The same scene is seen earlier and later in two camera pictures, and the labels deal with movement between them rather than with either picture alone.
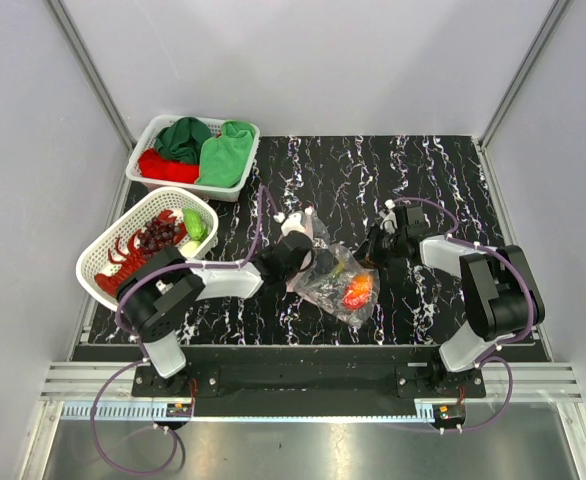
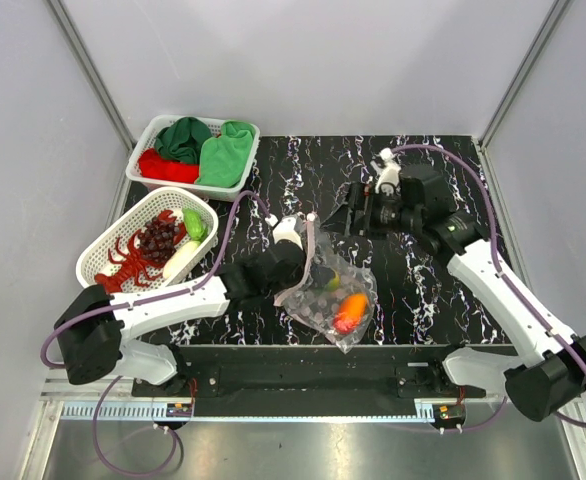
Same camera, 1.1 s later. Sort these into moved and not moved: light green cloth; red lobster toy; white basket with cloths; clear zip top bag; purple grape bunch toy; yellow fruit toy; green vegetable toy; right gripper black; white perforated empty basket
Moved: yellow fruit toy; right gripper black; clear zip top bag
Not moved: light green cloth; red lobster toy; green vegetable toy; purple grape bunch toy; white basket with cloths; white perforated empty basket
